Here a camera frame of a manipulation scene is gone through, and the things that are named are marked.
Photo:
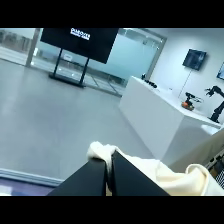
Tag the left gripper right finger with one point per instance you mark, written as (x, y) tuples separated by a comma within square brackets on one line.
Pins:
[(130, 180)]

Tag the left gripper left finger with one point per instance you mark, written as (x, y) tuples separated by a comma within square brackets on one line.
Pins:
[(88, 180)]

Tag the cream garment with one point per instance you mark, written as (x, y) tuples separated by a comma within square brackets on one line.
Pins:
[(166, 176)]

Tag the black desktop robot arm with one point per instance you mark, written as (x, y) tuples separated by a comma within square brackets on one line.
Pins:
[(218, 106)]

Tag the white counter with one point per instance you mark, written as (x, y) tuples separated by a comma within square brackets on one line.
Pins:
[(156, 113)]

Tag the black display on stand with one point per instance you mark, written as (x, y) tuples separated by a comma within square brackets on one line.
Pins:
[(83, 41)]

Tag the black wall monitor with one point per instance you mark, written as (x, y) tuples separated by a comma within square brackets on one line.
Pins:
[(194, 59)]

